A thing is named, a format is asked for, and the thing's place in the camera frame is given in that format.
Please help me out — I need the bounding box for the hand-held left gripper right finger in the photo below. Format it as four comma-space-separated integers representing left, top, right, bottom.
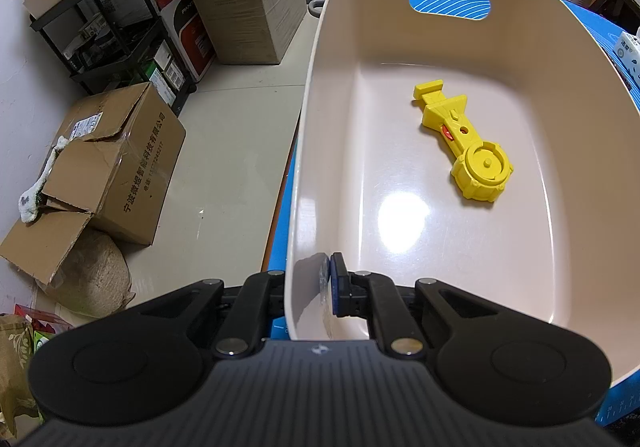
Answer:
330, 252, 506, 359

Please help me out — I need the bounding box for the black shelf cart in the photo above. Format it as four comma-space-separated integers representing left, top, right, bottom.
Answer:
28, 0, 197, 111

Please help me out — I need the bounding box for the white and blue tissue box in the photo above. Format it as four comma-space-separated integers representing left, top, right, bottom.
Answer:
612, 29, 640, 96

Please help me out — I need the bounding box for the gold patterned bag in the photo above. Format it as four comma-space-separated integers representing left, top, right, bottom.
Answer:
0, 314, 39, 441

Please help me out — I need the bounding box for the red and green package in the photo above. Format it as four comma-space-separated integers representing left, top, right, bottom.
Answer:
14, 304, 74, 354

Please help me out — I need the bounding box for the open torn cardboard box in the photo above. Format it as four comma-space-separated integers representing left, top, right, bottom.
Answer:
0, 82, 187, 286

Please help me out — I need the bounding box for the beige plastic basin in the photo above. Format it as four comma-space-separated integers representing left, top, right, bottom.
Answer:
283, 0, 640, 387

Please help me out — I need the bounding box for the yellow toy launcher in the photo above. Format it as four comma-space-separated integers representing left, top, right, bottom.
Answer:
413, 80, 515, 203

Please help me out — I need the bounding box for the large plastic-wrapped cardboard box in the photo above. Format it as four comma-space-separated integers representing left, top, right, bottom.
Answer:
192, 0, 307, 66

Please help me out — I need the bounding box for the burlap sack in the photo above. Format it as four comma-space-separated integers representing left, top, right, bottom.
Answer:
36, 227, 136, 319

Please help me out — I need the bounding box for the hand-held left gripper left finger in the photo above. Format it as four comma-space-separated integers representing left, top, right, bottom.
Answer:
127, 270, 287, 359

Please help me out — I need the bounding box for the red and white appliance box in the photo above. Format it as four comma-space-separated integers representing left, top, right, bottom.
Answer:
137, 0, 217, 84

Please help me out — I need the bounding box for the white bone-shaped foam piece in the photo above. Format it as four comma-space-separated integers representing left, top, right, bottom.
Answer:
18, 136, 69, 227

